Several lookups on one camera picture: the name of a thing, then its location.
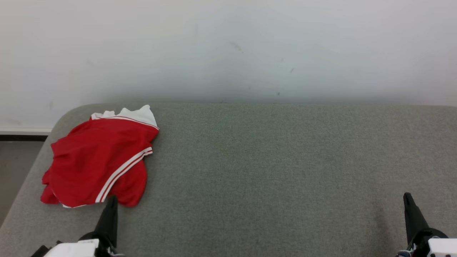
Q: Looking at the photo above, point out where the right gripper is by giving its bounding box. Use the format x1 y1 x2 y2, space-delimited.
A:
398 193 457 257

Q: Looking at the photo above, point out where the red jersey with black lettering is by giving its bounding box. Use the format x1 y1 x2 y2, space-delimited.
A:
40 105 160 208

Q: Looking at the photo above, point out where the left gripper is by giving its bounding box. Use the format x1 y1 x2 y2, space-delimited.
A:
30 196 124 257

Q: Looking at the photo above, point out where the white wall skirting board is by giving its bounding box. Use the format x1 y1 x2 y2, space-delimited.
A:
0 127 52 136

